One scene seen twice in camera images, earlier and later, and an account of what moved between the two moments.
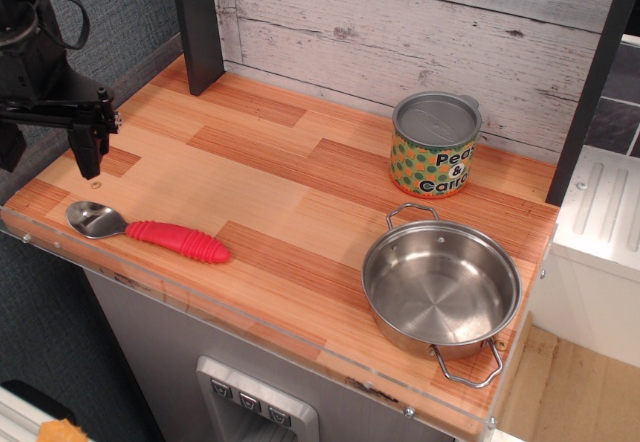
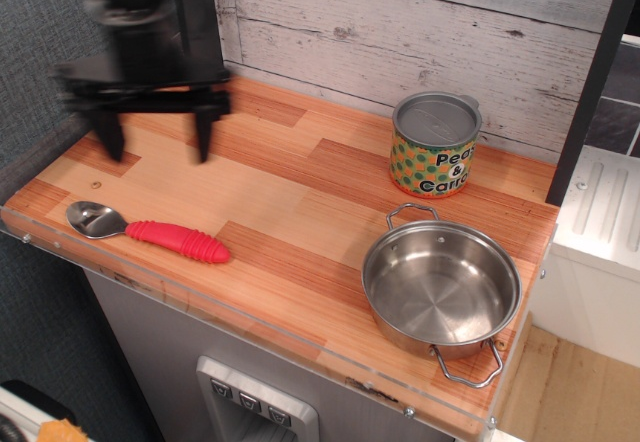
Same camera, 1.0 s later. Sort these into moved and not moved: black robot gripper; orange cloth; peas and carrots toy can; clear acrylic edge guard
Moved: black robot gripper
Not moved: orange cloth; clear acrylic edge guard; peas and carrots toy can
